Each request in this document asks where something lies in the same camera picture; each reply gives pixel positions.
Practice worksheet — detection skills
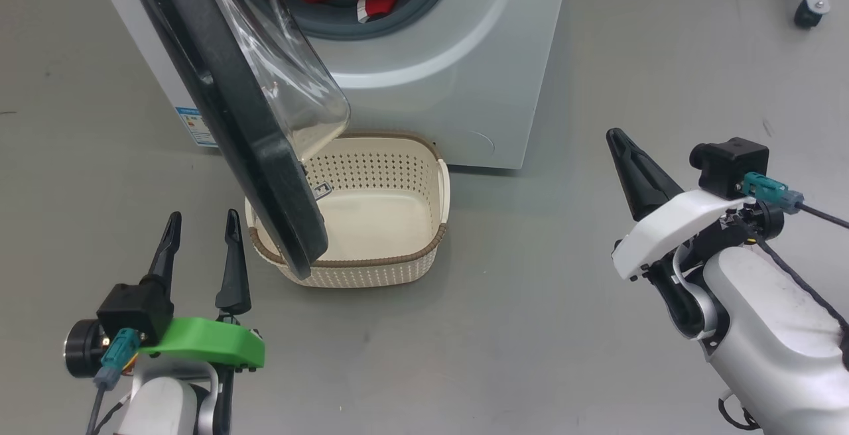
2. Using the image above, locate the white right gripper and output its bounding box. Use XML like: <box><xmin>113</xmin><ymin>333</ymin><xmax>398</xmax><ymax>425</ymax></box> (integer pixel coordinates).
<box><xmin>606</xmin><ymin>128</ymin><xmax>755</xmax><ymax>282</ymax></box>

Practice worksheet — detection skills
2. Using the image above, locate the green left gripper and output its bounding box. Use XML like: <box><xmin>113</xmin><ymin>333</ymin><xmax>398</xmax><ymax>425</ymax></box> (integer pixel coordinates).
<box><xmin>136</xmin><ymin>209</ymin><xmax>266</xmax><ymax>371</ymax></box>

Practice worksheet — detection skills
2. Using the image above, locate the black washing machine door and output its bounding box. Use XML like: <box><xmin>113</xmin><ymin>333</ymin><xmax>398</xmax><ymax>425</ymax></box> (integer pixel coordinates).
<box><xmin>119</xmin><ymin>0</ymin><xmax>351</xmax><ymax>281</ymax></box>

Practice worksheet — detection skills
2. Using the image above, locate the cream perforated laundry basket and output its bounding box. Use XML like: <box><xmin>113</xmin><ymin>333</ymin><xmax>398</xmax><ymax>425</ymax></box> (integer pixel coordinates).
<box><xmin>244</xmin><ymin>132</ymin><xmax>450</xmax><ymax>288</ymax></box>

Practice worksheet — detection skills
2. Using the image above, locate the white front-load washing machine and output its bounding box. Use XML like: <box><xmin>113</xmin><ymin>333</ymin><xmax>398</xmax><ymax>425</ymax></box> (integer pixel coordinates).
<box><xmin>86</xmin><ymin>0</ymin><xmax>572</xmax><ymax>170</ymax></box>

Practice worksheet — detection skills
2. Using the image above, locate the blue energy label sticker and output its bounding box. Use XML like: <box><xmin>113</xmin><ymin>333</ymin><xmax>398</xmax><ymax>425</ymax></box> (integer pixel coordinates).
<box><xmin>176</xmin><ymin>107</ymin><xmax>218</xmax><ymax>149</ymax></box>

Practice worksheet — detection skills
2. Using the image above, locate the left camera cable teal connector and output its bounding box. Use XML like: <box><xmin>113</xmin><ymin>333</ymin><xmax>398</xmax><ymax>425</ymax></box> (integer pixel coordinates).
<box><xmin>86</xmin><ymin>329</ymin><xmax>141</xmax><ymax>435</ymax></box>

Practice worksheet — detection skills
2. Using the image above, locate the camera cable teal connector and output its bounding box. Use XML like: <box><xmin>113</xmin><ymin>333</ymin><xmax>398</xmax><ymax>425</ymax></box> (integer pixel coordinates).
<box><xmin>742</xmin><ymin>172</ymin><xmax>849</xmax><ymax>230</ymax></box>
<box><xmin>86</xmin><ymin>329</ymin><xmax>141</xmax><ymax>435</ymax></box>

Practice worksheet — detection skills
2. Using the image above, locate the right camera cable teal connector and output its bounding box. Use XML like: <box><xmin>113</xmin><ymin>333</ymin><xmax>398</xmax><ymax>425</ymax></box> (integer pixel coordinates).
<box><xmin>742</xmin><ymin>172</ymin><xmax>849</xmax><ymax>230</ymax></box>

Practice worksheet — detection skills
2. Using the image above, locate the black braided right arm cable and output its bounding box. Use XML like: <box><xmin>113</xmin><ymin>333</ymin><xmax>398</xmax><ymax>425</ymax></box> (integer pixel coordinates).
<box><xmin>756</xmin><ymin>239</ymin><xmax>849</xmax><ymax>369</ymax></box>

